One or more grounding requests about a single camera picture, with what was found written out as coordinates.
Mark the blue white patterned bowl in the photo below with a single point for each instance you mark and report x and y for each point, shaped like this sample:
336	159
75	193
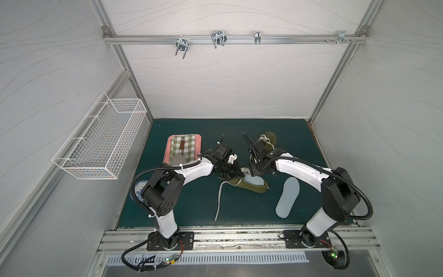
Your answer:
139	186

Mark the white wire basket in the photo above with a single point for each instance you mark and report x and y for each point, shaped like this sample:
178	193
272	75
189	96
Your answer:
100	144

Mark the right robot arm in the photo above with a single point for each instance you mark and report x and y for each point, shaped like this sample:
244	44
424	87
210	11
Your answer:
339	196

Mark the pink tray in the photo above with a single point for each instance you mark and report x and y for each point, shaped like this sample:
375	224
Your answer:
167	151

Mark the light blue insole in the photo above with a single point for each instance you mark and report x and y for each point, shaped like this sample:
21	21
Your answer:
254	181
290	192

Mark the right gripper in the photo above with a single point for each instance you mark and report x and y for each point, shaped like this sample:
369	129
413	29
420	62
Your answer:
256	166

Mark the small metal clip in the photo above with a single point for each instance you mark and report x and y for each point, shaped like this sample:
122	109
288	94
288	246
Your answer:
257	37

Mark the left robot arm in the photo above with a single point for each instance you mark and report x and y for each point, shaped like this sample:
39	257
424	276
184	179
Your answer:
163	189

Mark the metal U-bolt clamp left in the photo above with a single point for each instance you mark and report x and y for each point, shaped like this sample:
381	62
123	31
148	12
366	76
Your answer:
182	45

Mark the metal hook clamp middle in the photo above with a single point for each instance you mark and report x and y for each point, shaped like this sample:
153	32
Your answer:
218	38

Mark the green checkered cloth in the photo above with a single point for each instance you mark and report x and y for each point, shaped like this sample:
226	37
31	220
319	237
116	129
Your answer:
189	152

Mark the metal bracket right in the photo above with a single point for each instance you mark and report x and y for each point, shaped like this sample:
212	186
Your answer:
341	39

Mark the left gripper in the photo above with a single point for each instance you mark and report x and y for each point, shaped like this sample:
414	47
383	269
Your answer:
229	168

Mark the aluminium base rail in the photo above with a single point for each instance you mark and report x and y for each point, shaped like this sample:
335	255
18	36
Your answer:
261	238

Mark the white vent strip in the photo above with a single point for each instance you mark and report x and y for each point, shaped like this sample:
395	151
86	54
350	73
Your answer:
259	258

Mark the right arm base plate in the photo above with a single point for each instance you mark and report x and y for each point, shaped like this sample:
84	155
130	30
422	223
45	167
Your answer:
298	239

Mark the olive shoe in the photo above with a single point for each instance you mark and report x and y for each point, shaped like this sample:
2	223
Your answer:
268	140
239	183

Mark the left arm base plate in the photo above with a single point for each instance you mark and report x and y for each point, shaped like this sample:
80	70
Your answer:
179	240

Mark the aluminium crossbar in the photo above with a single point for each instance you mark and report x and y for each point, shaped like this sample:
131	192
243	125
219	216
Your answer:
231	39

